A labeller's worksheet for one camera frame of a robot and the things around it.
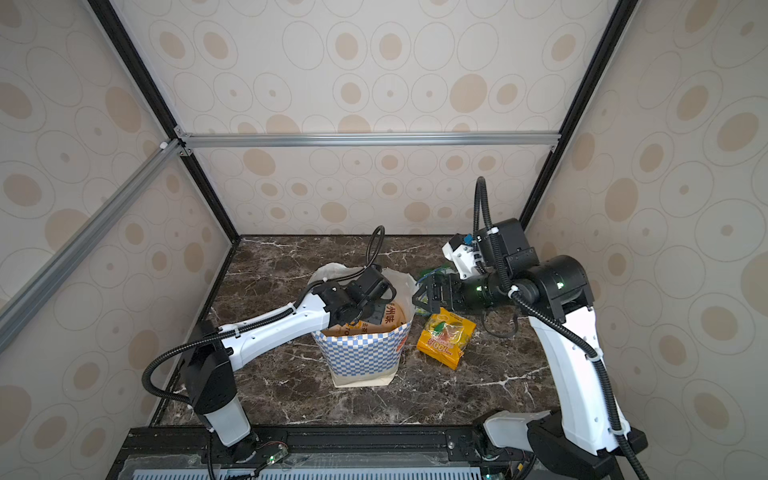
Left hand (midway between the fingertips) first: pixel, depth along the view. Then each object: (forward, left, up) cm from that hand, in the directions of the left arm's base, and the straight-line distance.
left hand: (385, 303), depth 81 cm
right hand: (-11, -10, +19) cm, 24 cm away
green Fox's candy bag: (+25, -22, -17) cm, 38 cm away
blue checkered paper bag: (-15, +3, 0) cm, 16 cm away
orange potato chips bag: (-1, -2, -6) cm, 6 cm away
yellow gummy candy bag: (-4, -18, -12) cm, 22 cm away
